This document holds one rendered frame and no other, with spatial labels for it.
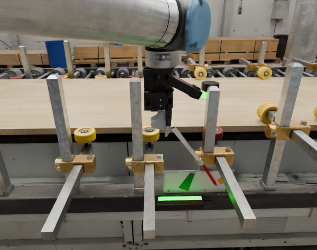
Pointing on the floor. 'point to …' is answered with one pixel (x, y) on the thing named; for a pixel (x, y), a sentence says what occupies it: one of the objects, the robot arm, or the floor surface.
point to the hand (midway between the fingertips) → (168, 132)
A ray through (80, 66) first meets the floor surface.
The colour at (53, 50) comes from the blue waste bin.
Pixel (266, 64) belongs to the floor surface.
